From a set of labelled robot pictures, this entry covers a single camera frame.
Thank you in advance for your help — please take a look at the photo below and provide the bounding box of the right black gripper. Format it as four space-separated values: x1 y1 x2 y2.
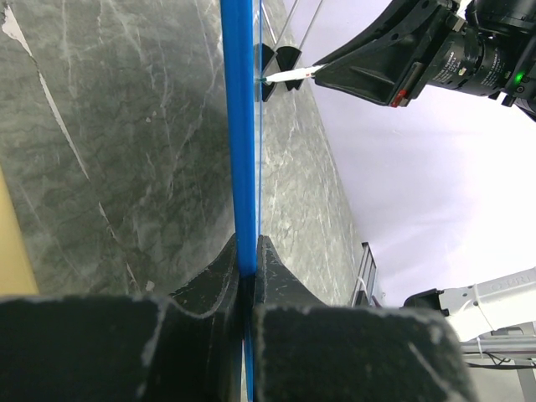
314 1 535 107

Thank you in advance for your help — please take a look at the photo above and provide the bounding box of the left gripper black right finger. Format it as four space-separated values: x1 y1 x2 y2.
252 236 477 401

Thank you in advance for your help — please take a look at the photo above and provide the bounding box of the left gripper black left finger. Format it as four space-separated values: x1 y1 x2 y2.
1 240 242 401

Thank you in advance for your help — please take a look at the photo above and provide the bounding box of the green whiteboard marker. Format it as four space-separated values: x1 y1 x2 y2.
257 64 324 83

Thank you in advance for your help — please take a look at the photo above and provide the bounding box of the blue framed whiteboard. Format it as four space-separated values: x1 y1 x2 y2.
220 1 259 401

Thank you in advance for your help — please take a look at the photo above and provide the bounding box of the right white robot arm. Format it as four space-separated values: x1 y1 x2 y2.
313 1 535 342

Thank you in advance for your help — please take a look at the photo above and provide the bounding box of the whiteboard wire stand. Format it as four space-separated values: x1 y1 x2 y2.
254 1 324 102

